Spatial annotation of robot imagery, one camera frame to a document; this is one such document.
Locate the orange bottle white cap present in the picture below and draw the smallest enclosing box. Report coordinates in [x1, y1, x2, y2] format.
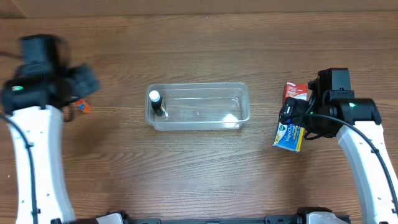
[74, 100, 91, 113]

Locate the dark bottle white cap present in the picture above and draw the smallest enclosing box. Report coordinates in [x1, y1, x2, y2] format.
[149, 90, 166, 116]

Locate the clear plastic container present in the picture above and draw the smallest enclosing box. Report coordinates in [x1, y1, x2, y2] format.
[144, 82, 251, 131]

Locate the blue VapoDrops box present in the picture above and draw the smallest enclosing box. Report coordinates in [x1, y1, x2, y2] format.
[272, 123, 305, 152]

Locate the red medicine box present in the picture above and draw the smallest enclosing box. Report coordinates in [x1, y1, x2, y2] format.
[283, 82, 308, 101]

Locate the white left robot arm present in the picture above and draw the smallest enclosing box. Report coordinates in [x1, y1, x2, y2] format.
[1, 34, 100, 223]

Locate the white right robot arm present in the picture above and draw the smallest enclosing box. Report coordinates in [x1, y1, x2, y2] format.
[279, 68, 397, 223]

